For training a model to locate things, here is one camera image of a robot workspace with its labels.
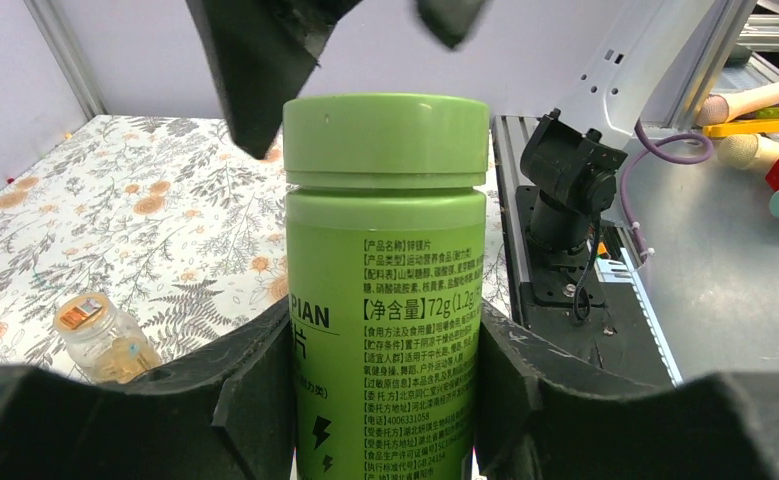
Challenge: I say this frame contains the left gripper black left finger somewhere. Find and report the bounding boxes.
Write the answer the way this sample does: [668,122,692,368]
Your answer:
[0,300,295,479]

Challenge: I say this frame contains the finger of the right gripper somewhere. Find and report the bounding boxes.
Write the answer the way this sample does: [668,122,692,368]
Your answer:
[187,0,358,159]
[415,0,488,50]

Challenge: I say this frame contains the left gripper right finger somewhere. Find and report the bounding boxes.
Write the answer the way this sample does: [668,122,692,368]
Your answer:
[474,303,779,479]

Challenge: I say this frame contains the green pill bottle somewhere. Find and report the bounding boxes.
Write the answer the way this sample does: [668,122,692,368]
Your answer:
[286,188,486,479]

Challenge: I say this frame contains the floral table mat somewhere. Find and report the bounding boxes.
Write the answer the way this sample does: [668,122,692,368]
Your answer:
[0,114,513,386]

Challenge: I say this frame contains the wooden toy mallets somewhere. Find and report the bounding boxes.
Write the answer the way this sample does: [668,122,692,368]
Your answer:
[696,82,779,219]

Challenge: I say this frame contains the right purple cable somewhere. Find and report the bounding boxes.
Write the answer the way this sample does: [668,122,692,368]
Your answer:
[619,119,715,260]

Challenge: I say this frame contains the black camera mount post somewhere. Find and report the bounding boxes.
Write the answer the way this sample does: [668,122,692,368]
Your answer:
[520,108,627,324]

